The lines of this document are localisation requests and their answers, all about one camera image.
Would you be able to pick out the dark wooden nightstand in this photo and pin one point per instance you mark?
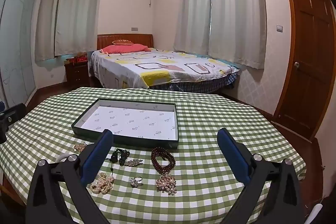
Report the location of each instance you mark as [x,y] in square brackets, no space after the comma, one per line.
[77,73]

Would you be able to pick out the brown wooden door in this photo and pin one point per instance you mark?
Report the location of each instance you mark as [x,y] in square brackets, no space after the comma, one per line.
[307,43]

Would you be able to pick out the printed bed sheet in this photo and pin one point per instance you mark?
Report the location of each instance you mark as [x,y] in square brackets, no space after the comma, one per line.
[162,66]

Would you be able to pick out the red embroidered cushion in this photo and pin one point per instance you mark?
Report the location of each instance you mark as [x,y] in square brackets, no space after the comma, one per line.
[122,42]

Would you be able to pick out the wall light switch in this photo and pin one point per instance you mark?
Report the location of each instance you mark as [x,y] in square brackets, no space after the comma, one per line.
[279,28]

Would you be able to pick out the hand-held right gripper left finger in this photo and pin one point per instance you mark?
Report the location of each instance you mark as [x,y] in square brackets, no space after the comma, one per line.
[97,158]

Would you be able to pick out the green checkered tablecloth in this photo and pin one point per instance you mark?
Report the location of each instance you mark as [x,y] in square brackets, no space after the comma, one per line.
[210,121]

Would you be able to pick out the rhinestone hair clip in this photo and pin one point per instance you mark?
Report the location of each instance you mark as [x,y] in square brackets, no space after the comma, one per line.
[132,162]

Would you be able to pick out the white plastic object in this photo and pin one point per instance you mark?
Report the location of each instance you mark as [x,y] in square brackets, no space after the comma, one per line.
[316,213]

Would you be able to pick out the blue plaid bed skirt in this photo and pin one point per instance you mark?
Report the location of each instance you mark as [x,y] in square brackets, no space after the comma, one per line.
[199,85]

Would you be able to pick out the silver door knob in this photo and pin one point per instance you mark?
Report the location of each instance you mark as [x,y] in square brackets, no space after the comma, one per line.
[297,64]

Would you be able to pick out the pale sliding wardrobe door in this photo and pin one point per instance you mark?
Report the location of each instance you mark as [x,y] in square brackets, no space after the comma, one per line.
[15,43]

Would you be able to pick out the dark green shallow box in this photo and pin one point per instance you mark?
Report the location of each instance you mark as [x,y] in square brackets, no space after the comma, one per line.
[131,116]

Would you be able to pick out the white jade bangle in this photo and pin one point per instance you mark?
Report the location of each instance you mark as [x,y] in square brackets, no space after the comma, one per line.
[63,156]

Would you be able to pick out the red gift box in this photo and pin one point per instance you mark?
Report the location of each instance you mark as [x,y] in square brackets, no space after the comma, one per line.
[80,60]

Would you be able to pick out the brown plush toy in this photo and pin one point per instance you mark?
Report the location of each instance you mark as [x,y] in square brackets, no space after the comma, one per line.
[81,54]

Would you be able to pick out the pink pillow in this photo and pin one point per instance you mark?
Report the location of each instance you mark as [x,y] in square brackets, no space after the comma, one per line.
[123,48]

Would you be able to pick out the wooden bed headboard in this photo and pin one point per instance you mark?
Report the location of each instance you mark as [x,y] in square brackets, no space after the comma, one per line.
[123,39]

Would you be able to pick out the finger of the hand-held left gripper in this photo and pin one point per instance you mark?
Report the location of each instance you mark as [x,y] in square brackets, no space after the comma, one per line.
[15,112]

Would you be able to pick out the tan cardboard box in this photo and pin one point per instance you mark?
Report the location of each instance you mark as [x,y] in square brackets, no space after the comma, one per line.
[69,61]

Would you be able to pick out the white curtain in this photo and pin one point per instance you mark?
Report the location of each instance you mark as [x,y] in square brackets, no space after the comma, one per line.
[81,8]
[236,11]
[191,3]
[46,16]

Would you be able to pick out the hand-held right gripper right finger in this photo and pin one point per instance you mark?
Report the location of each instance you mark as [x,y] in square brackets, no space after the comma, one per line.
[233,158]

